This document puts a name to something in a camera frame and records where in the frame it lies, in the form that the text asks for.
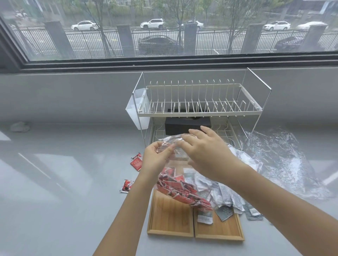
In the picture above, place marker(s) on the pile of grey sachets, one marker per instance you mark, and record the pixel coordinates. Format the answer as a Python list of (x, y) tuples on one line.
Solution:
[(224, 195)]

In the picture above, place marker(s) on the person's right hand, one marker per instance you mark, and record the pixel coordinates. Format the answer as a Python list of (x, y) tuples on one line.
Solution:
[(211, 158)]

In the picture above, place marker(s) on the row of green street trees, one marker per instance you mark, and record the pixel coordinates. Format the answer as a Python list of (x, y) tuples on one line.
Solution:
[(237, 10)]

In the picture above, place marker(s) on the clear plastic bag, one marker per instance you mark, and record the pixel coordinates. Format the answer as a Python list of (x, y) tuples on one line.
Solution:
[(285, 163), (182, 158)]

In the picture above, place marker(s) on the white suv car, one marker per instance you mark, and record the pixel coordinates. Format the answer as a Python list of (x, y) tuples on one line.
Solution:
[(152, 23)]

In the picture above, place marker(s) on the black sedan car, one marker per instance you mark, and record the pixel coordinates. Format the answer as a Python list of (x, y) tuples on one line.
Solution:
[(158, 44)]

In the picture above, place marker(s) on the dark window frame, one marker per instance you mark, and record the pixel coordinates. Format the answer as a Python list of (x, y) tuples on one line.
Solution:
[(105, 64)]

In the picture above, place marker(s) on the white sedan car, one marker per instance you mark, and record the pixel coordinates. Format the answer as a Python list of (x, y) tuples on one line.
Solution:
[(276, 25), (84, 25), (199, 25)]

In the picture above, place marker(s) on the person's left hand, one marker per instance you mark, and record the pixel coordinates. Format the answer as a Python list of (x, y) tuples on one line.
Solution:
[(153, 163)]

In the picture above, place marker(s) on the white plastic cutlery holder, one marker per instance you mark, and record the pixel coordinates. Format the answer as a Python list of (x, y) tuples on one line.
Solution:
[(137, 116)]

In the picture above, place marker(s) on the black box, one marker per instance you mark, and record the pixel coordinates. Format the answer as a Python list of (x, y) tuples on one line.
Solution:
[(179, 126)]

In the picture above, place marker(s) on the person's left forearm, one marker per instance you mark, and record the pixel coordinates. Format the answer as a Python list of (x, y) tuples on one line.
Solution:
[(126, 224)]

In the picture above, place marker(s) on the wooden tray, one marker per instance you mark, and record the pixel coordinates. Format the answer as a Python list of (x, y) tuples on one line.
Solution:
[(219, 229), (171, 219)]

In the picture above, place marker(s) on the black fence with grey pillars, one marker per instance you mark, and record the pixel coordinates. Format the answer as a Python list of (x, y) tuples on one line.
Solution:
[(59, 39)]

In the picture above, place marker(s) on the white covered car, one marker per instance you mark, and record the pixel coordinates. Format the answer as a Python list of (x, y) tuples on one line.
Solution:
[(310, 25)]

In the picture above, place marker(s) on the person's right forearm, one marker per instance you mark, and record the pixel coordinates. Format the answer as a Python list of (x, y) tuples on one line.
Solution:
[(285, 216)]

